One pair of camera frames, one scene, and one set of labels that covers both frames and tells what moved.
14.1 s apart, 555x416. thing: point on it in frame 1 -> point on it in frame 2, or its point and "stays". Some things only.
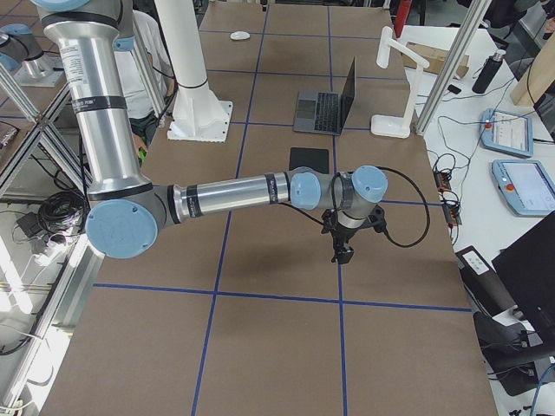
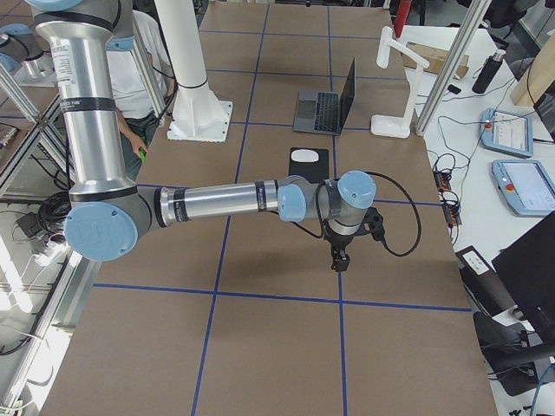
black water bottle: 488,72 stays
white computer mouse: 240,35 -> 304,155
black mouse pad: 314,158 stays
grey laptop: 324,113 stays
